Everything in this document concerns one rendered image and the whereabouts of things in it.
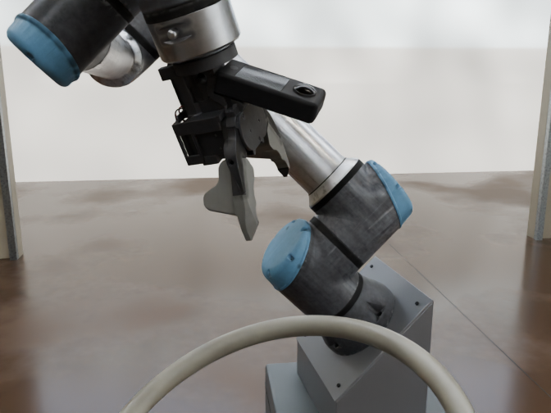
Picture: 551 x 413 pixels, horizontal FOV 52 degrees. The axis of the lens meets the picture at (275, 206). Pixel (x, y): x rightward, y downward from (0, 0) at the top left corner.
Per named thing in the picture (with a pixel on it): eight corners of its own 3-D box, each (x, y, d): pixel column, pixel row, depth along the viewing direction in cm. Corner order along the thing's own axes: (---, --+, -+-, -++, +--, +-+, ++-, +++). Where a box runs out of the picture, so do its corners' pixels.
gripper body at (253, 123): (214, 143, 72) (178, 51, 66) (275, 133, 68) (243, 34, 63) (188, 172, 65) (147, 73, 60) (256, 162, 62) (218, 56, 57)
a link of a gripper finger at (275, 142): (256, 161, 78) (223, 128, 71) (295, 154, 76) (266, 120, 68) (254, 181, 77) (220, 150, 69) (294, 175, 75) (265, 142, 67)
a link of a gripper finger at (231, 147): (243, 198, 64) (239, 124, 65) (257, 197, 64) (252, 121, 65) (223, 195, 60) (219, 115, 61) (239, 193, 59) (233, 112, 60)
